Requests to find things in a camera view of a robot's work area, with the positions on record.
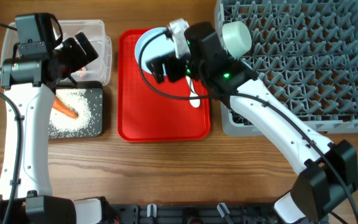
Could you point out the white plastic spoon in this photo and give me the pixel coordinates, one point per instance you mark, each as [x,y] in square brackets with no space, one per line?
[194,102]

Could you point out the orange carrot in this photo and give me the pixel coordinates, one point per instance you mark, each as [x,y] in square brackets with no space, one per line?
[59,106]

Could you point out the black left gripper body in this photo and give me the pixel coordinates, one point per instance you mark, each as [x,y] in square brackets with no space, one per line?
[72,58]

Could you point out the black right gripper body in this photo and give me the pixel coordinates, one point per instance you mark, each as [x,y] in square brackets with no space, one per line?
[165,66]

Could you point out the black waste tray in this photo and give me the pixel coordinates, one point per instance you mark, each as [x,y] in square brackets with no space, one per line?
[95,109]

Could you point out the light blue plate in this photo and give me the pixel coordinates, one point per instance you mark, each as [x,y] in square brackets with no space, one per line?
[158,47]

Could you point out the spilled white rice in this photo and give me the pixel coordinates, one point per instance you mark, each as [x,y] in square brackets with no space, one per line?
[76,105]

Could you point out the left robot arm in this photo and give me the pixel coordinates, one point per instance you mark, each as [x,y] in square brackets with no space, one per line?
[40,60]

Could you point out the mint green bowl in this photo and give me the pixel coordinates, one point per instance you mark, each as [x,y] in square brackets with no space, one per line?
[237,39]

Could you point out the red plastic tray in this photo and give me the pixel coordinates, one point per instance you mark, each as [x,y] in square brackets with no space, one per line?
[143,115]

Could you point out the red snack wrapper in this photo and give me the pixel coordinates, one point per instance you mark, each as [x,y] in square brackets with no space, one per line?
[82,73]

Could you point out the black mounting rail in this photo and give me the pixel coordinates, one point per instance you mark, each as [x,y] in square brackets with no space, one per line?
[208,214]

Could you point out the clear plastic bin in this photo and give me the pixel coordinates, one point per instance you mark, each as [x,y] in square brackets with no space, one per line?
[99,70]

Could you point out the grey-blue dishwasher rack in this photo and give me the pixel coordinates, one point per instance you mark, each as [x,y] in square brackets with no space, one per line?
[306,53]

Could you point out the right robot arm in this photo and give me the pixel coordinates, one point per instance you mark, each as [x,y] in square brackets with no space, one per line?
[327,172]

